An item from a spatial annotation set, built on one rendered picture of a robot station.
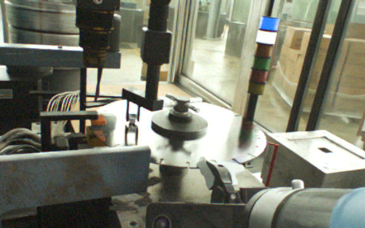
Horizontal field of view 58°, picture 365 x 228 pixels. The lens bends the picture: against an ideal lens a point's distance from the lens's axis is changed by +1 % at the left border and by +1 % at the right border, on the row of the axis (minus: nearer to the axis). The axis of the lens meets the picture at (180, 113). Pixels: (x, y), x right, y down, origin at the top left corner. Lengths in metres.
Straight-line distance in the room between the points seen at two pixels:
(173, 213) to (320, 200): 0.17
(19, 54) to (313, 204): 0.63
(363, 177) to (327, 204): 0.54
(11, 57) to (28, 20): 0.45
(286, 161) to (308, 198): 0.51
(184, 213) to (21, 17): 0.96
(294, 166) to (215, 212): 0.42
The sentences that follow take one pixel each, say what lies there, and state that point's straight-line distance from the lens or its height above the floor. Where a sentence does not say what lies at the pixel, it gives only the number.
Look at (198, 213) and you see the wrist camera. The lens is 0.36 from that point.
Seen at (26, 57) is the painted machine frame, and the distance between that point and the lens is 0.75.
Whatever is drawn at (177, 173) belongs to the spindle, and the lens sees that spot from 0.65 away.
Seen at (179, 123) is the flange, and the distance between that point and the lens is 0.61.
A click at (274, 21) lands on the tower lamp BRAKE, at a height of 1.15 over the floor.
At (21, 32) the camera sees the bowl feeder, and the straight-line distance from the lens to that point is 1.21.
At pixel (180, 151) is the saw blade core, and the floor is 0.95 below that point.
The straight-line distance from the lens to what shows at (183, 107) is 0.61.
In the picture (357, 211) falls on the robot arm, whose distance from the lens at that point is 0.22.
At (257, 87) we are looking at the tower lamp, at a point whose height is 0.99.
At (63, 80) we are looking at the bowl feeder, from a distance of 1.24.
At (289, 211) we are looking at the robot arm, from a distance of 0.27.
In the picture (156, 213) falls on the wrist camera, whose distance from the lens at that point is 0.37.
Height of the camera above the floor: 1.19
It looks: 20 degrees down
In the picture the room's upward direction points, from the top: 7 degrees clockwise
